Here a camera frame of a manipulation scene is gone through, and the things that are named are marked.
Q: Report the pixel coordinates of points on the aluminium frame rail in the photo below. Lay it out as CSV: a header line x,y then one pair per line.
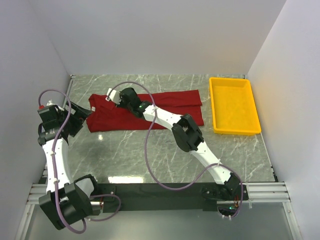
x,y
258,192

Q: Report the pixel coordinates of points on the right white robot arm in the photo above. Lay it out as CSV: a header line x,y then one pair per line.
x,y
188,138

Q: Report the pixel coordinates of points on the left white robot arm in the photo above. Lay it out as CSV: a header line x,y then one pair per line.
x,y
65,197

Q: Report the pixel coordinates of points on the yellow plastic tray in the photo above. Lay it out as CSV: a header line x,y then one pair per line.
x,y
233,107

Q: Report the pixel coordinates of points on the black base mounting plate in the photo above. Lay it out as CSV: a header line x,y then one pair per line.
x,y
153,197

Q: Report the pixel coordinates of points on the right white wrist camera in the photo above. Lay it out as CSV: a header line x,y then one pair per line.
x,y
113,95

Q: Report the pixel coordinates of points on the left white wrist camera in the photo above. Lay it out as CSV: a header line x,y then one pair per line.
x,y
49,105

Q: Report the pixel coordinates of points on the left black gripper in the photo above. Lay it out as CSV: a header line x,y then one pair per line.
x,y
78,117

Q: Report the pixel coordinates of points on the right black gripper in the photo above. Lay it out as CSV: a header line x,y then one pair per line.
x,y
121,104

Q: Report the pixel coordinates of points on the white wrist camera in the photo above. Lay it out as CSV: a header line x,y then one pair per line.
x,y
49,105
113,95

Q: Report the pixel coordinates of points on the red t shirt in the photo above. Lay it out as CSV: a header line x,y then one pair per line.
x,y
169,106

